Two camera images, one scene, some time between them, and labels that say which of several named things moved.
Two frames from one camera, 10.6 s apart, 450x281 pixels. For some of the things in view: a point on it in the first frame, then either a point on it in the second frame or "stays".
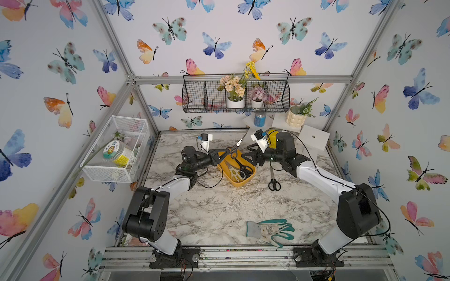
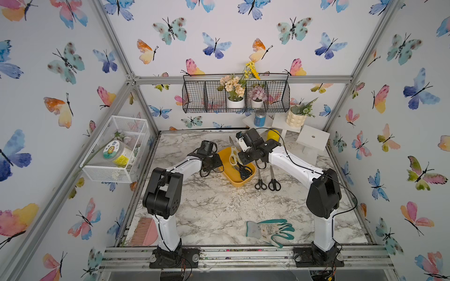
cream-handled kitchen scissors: x=235 y=173 → x=234 y=158
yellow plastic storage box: x=225 y=172 stays
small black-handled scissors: x=234 y=153 → x=261 y=184
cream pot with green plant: x=296 y=115 stays
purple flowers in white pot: x=258 y=95 stays
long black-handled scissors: x=273 y=185 stays
